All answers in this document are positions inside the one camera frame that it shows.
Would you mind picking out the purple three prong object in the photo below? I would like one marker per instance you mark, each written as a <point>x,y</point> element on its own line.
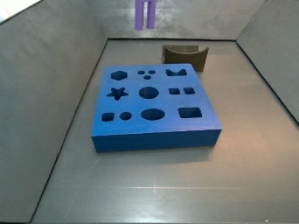
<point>144,14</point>

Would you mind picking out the blue foam shape board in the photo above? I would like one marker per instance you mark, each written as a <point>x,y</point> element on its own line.
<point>152,107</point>

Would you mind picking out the black curved holder stand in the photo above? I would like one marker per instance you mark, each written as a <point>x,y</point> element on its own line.
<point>185,54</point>

